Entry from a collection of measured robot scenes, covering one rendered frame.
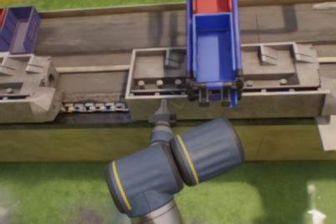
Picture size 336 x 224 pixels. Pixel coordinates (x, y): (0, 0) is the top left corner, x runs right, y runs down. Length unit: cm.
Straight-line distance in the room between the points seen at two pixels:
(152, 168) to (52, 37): 176
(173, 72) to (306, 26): 92
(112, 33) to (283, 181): 157
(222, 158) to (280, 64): 110
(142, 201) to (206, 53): 89
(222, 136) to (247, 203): 169
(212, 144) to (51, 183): 209
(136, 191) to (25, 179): 213
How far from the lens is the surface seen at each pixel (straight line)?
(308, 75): 192
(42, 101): 199
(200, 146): 93
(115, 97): 212
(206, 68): 160
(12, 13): 268
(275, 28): 233
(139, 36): 233
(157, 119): 168
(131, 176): 93
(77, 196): 278
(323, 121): 199
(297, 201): 265
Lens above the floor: 253
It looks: 61 degrees down
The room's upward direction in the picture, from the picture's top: 15 degrees counter-clockwise
